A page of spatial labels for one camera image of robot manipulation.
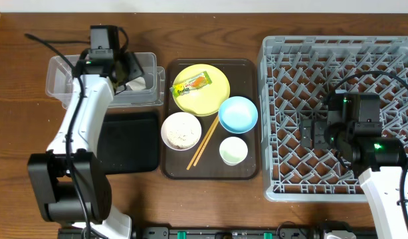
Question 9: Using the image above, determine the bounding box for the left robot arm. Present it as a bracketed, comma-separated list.
[27, 49, 144, 238]

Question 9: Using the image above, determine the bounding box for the grey dishwasher rack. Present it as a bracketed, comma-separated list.
[258, 36, 408, 202]

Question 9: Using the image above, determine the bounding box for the wooden chopstick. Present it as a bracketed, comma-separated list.
[193, 119, 220, 167]
[186, 115, 219, 171]

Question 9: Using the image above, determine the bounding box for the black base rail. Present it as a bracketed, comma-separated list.
[56, 226, 377, 239]

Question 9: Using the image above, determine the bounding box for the black plastic tray bin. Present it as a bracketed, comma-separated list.
[97, 112, 159, 175]

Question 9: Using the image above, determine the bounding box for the light blue bowl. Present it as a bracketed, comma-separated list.
[218, 96, 258, 134]

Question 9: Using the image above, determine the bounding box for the green orange snack wrapper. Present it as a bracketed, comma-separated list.
[170, 71, 212, 98]

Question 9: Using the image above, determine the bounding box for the white tissue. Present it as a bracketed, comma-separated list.
[127, 77, 146, 91]

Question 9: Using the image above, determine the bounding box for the white cup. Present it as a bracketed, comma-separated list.
[219, 137, 248, 166]

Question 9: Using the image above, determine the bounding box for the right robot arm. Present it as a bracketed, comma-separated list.
[300, 116, 408, 238]

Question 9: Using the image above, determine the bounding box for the white pink bowl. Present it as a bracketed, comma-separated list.
[160, 112, 203, 151]

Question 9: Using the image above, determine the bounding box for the yellow plate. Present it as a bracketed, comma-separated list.
[170, 64, 231, 116]

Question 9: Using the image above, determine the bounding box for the clear plastic waste bin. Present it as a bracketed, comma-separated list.
[46, 52, 165, 108]

